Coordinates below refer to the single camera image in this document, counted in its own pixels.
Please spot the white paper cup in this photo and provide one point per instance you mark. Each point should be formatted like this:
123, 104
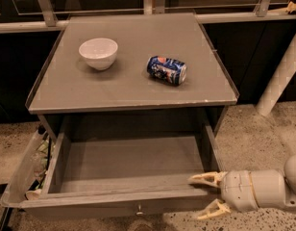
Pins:
33, 195

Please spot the metal railing frame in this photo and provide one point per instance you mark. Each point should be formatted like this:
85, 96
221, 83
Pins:
20, 16

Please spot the white ceramic bowl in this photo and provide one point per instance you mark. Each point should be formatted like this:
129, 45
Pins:
99, 53

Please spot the grey drawer cabinet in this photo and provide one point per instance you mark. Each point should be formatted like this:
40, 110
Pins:
67, 85

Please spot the tan object on rail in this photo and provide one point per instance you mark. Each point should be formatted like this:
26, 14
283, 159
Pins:
290, 9

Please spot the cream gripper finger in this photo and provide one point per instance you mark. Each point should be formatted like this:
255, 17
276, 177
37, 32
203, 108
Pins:
212, 179
215, 209

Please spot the grey top drawer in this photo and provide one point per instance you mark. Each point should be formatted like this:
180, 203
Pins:
113, 178

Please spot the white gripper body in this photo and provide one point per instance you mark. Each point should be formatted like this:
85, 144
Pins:
236, 190

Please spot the blue soda can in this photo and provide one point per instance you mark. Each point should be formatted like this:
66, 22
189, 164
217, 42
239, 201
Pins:
169, 70

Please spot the green snack bag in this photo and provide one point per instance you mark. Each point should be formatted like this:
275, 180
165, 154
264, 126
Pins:
41, 161

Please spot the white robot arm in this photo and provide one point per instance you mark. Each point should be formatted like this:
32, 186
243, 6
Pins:
274, 188

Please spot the clear plastic bin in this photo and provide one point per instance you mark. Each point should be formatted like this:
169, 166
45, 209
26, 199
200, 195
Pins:
23, 177

